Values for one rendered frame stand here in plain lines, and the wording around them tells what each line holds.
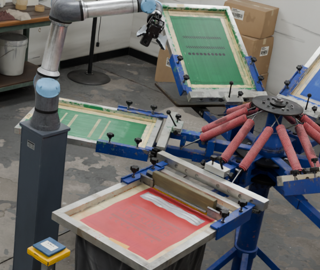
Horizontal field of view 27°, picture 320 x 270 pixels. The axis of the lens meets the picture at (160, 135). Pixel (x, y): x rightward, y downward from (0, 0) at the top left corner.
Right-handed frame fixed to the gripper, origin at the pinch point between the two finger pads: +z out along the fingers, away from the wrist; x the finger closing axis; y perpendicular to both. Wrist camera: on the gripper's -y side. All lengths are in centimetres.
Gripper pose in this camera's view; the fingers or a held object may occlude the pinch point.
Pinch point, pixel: (150, 44)
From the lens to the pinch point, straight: 321.7
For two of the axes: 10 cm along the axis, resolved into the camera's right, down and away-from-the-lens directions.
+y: 4.9, -6.7, -5.5
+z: -0.4, 6.2, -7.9
